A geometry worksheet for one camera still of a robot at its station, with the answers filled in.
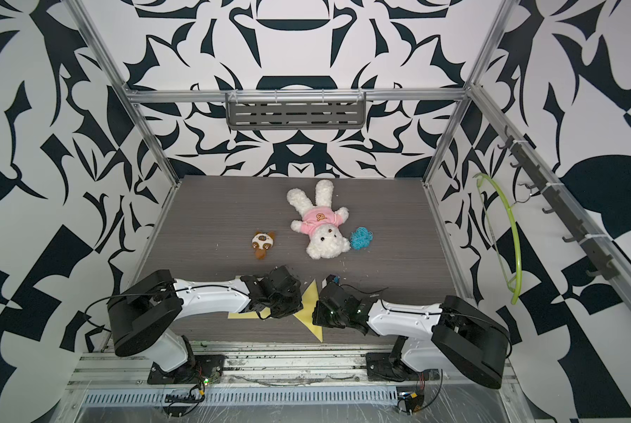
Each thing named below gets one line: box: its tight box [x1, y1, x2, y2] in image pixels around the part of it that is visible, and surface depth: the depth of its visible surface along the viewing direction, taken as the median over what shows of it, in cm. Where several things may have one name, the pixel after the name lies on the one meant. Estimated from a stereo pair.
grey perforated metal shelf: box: [225, 91, 368, 131], surface depth 98 cm
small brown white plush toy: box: [251, 230, 275, 260], surface depth 98 cm
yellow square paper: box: [292, 278, 324, 343], surface depth 85 cm
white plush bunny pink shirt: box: [286, 179, 351, 260], surface depth 99 cm
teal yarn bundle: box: [349, 226, 374, 251], surface depth 101 cm
